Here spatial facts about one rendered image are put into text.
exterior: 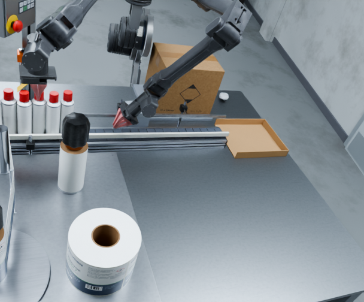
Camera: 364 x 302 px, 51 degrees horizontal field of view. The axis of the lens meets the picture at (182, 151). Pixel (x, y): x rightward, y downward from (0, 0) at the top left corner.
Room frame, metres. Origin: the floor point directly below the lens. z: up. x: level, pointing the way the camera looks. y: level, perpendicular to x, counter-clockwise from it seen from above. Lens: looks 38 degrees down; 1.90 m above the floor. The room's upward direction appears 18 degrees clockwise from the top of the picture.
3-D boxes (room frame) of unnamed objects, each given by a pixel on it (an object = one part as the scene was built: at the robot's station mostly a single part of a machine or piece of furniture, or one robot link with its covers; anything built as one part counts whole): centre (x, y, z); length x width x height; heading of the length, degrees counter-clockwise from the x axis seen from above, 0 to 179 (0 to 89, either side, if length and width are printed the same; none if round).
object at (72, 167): (0.91, 0.34, 1.03); 0.09 x 0.09 x 0.30
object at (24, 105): (1.08, 0.60, 0.98); 0.05 x 0.05 x 0.20
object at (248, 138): (1.62, -0.31, 0.85); 0.30 x 0.26 x 0.04; 121
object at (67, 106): (1.16, 0.47, 0.98); 0.05 x 0.05 x 0.20
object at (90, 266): (0.65, 0.13, 0.95); 0.20 x 0.20 x 0.14
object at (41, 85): (0.93, 0.49, 1.23); 0.07 x 0.07 x 0.09; 31
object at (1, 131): (0.88, 0.57, 0.97); 0.05 x 0.05 x 0.19
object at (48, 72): (0.94, 0.48, 1.30); 0.10 x 0.07 x 0.07; 121
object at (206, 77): (1.71, 0.11, 0.99); 0.30 x 0.24 x 0.27; 119
